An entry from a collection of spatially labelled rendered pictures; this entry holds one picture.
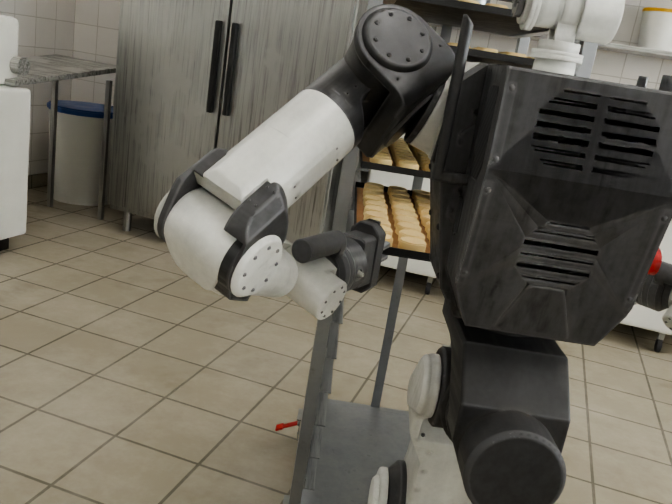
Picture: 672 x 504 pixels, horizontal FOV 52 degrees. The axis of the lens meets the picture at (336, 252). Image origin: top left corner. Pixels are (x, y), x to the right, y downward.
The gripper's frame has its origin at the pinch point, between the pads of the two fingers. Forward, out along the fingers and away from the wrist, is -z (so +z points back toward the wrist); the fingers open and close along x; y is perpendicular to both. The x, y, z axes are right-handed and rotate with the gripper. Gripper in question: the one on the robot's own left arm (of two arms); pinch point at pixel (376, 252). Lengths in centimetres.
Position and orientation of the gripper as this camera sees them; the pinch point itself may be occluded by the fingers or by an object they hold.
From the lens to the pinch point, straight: 119.9
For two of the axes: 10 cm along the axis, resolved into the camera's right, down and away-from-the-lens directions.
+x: 1.5, -9.5, -2.8
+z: -5.2, 1.6, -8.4
